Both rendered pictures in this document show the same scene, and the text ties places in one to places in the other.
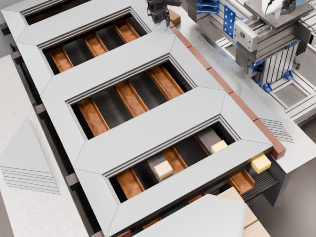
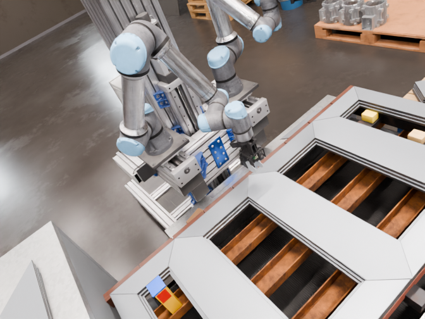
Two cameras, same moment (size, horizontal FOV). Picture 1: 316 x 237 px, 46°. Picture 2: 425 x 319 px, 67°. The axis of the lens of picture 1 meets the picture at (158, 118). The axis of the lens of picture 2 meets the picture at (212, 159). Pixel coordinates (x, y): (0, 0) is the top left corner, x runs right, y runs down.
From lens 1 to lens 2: 1.86 m
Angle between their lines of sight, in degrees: 60
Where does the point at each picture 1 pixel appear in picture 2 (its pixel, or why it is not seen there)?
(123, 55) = (293, 208)
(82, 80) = (353, 235)
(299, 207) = not seen: hidden behind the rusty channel
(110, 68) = (319, 212)
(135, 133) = (400, 156)
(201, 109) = (341, 126)
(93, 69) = (328, 230)
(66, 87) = (375, 249)
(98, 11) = (214, 273)
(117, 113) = not seen: hidden behind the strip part
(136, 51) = (282, 199)
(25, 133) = not seen: outside the picture
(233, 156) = (378, 97)
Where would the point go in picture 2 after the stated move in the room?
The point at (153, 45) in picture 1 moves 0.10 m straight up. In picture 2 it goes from (270, 187) to (265, 171)
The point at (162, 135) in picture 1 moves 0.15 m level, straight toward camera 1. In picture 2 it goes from (387, 138) to (418, 123)
